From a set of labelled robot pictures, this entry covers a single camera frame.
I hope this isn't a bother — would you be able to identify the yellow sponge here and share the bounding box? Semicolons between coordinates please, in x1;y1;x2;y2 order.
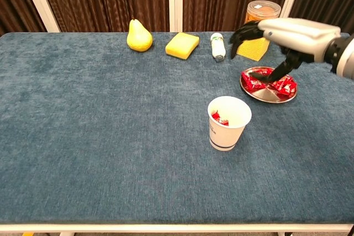
165;32;200;60

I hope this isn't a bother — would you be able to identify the small white bottle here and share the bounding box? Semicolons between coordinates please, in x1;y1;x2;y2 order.
210;32;227;62

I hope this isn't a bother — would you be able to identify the blue table cloth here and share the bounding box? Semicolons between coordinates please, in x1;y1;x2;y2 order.
0;31;354;225

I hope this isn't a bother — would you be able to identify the white paper cup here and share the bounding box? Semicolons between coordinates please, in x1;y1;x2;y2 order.
207;95;253;152

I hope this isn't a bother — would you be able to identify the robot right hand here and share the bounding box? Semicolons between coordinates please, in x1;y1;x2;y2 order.
229;17;341;83

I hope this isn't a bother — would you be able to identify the yellow pear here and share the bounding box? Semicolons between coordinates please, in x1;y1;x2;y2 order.
126;16;153;53

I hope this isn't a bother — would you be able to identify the round metal plate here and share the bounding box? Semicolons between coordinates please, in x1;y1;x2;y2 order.
240;66;298;104

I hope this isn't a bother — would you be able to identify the clear jar of rubber bands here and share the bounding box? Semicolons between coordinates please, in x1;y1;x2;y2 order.
244;0;282;25

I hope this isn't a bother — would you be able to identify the white table frame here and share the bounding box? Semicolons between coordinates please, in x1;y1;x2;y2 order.
0;222;354;236

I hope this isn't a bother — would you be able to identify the yellow perforated block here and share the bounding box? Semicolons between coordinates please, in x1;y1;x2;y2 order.
235;36;270;62

